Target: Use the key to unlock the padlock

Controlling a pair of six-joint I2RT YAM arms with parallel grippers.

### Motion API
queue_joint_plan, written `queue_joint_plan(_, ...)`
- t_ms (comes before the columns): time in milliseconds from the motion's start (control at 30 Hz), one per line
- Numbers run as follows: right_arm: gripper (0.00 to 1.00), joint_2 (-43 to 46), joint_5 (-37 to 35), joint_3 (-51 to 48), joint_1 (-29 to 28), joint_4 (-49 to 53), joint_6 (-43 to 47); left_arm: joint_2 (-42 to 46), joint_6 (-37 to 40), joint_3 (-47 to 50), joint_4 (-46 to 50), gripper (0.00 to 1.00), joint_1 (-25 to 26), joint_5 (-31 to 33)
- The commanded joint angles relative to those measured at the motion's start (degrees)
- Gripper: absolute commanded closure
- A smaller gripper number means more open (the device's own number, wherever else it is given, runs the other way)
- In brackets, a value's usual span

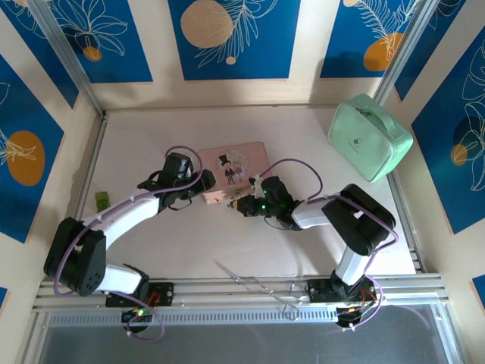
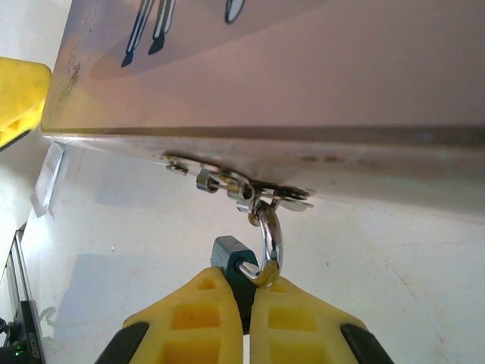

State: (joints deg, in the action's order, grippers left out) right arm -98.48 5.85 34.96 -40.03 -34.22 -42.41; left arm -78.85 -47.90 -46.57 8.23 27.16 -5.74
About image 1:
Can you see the aluminium frame post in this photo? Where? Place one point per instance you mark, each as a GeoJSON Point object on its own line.
{"type": "Point", "coordinates": [64, 49]}
{"type": "Point", "coordinates": [407, 49]}

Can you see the blue floral wall panel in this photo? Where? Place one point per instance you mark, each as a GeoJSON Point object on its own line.
{"type": "Point", "coordinates": [454, 151]}
{"type": "Point", "coordinates": [363, 41]}
{"type": "Point", "coordinates": [26, 151]}
{"type": "Point", "coordinates": [235, 41]}
{"type": "Point", "coordinates": [87, 41]}

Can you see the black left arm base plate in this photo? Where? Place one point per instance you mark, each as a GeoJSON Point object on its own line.
{"type": "Point", "coordinates": [163, 294]}

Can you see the yellow headed key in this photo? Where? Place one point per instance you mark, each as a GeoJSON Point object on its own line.
{"type": "Point", "coordinates": [234, 206]}

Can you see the aluminium frame rail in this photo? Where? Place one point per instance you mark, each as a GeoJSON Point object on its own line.
{"type": "Point", "coordinates": [235, 299]}

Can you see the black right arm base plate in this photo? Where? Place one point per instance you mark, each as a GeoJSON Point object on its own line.
{"type": "Point", "coordinates": [320, 291]}

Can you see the pink tin box with couple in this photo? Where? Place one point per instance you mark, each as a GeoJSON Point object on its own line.
{"type": "Point", "coordinates": [246, 151]}

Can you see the small green block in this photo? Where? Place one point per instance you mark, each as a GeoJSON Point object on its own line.
{"type": "Point", "coordinates": [101, 200]}

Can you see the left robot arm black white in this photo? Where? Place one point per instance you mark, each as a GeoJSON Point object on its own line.
{"type": "Point", "coordinates": [129, 212]}

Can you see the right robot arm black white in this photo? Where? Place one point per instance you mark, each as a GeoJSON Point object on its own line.
{"type": "Point", "coordinates": [360, 223]}

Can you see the mint green zip case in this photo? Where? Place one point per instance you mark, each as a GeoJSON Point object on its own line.
{"type": "Point", "coordinates": [369, 138]}

